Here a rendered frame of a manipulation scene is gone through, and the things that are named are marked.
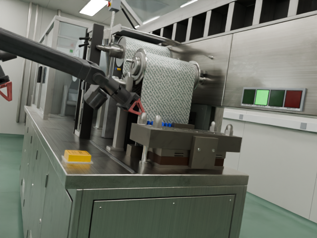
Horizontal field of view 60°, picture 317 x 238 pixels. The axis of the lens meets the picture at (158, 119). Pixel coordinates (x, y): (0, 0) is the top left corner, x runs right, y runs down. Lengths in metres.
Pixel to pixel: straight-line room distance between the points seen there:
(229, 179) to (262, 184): 3.06
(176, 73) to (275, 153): 2.93
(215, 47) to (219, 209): 0.68
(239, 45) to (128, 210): 0.74
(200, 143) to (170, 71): 0.33
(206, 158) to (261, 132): 3.13
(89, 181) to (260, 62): 0.70
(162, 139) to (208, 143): 0.18
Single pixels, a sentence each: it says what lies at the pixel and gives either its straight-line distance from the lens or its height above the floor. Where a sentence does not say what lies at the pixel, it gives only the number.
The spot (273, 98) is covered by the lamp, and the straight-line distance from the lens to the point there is 0.99.
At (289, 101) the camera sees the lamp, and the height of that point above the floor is 1.18.
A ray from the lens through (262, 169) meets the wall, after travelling 4.07.
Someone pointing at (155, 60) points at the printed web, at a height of 1.28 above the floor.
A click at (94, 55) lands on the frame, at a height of 1.30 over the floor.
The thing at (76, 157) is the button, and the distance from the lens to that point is 0.89.
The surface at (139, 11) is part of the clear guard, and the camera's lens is 2.04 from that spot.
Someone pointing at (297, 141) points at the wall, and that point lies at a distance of 3.75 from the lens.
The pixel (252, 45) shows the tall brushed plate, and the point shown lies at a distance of 1.12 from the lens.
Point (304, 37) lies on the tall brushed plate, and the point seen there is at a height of 1.38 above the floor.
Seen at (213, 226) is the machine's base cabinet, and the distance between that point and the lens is 1.06.
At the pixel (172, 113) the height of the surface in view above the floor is 1.08.
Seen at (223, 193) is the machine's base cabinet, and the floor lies 0.83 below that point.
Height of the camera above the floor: 1.11
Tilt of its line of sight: 3 degrees down
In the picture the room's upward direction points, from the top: 8 degrees clockwise
